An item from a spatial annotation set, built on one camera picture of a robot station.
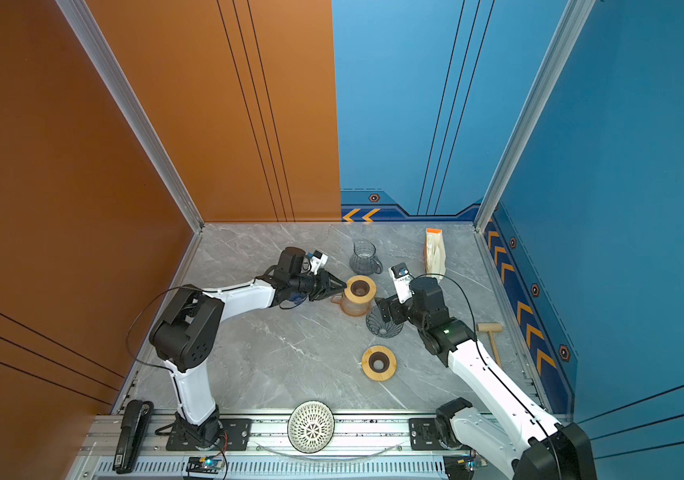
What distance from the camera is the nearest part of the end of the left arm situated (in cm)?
76

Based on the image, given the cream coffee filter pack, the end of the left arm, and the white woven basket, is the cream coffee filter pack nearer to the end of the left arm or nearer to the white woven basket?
the end of the left arm

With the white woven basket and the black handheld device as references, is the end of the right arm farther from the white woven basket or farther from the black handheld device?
the black handheld device

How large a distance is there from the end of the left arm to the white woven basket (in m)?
0.28

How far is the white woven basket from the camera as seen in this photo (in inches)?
28.4

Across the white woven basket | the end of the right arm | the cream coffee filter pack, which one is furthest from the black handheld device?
the cream coffee filter pack
